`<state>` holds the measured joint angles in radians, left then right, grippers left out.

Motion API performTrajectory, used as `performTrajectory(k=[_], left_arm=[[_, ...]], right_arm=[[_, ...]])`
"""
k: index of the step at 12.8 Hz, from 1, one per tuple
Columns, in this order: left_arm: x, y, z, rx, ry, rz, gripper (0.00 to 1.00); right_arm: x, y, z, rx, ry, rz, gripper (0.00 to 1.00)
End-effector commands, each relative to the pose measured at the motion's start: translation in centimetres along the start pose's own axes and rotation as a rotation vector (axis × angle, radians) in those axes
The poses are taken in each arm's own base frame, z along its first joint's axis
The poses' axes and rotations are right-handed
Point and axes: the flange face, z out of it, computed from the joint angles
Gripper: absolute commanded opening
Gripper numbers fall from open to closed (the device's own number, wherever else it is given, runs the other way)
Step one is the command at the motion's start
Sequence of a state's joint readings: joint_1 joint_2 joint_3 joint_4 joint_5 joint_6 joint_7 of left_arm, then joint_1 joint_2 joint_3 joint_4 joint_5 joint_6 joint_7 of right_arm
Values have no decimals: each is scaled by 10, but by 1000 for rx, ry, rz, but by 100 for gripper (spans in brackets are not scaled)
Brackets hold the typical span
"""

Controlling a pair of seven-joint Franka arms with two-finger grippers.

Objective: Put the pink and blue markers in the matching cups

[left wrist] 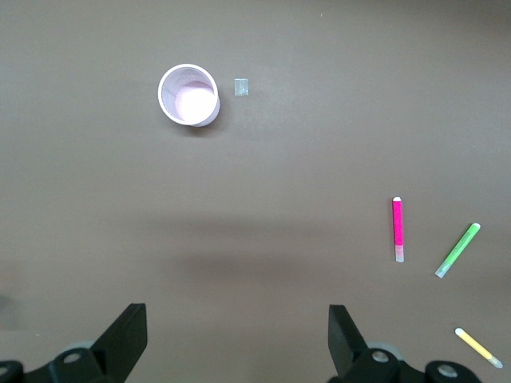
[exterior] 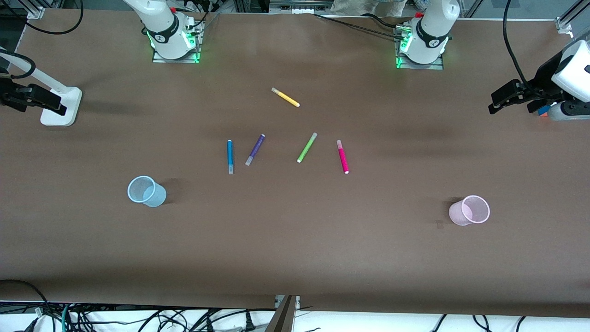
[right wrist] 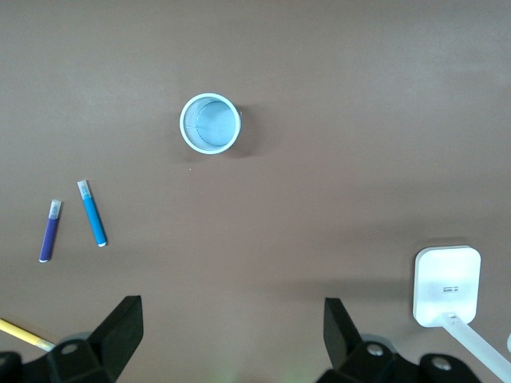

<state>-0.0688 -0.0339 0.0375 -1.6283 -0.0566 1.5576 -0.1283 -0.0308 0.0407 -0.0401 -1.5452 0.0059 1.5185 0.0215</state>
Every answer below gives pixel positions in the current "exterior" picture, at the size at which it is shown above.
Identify pink marker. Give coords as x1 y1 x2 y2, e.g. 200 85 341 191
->
336 140 350 175

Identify white desk lamp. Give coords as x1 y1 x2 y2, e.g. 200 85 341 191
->
0 48 83 127

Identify translucent blue plastic cup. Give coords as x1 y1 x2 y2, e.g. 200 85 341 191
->
127 176 167 208

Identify translucent pink plastic cup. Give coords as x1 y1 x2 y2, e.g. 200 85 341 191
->
448 195 490 226

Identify beige cloth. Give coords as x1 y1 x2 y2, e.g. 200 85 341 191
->
331 0 409 17

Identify purple marker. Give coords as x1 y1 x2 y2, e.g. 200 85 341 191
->
245 134 266 166

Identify green marker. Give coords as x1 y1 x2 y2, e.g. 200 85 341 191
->
296 132 318 163

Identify yellow marker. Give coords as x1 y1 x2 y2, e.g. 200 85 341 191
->
271 87 301 108

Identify dark table support beam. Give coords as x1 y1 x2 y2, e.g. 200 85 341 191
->
265 295 296 332

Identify aluminium frame profile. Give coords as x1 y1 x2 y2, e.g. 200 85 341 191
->
25 0 47 19
555 0 590 33

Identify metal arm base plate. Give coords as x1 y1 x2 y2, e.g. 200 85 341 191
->
152 18 202 64
395 23 445 71

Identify black cables behind table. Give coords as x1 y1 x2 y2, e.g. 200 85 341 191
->
313 12 406 38

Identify tangled black floor cables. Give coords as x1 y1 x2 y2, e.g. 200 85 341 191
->
0 279 277 332

